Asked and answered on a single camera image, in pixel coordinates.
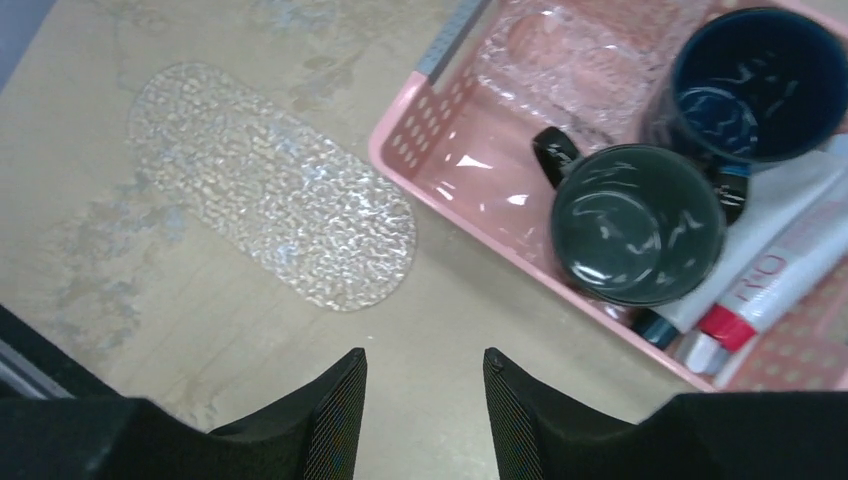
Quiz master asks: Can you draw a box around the clear textured oval tray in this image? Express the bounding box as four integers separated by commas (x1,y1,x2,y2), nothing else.
127,62,417,312

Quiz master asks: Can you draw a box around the white toothpaste red cap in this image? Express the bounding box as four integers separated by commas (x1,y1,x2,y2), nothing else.
698,198,847,353

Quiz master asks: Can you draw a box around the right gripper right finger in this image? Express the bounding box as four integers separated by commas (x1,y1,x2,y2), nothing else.
482,347,847,479

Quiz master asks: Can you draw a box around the toothbrush white blue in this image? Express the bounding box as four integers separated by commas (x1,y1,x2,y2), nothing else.
675,330,731,376

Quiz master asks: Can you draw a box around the dark blue mug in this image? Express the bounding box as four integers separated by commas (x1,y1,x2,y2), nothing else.
638,7,847,223

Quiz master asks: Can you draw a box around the white toothpaste black cap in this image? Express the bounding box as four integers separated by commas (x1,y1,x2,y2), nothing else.
631,134,847,349

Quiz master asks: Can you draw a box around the clear acrylic holder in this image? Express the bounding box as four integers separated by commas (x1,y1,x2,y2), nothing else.
475,0,707,149

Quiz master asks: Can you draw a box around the dark green mug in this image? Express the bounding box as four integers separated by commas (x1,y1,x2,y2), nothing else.
532,127,728,307

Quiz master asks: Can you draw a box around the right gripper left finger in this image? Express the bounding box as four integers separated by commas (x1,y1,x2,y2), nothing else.
1,348,367,479

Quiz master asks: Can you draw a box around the pink plastic basket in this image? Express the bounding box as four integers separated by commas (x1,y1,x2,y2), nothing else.
368,1,847,392

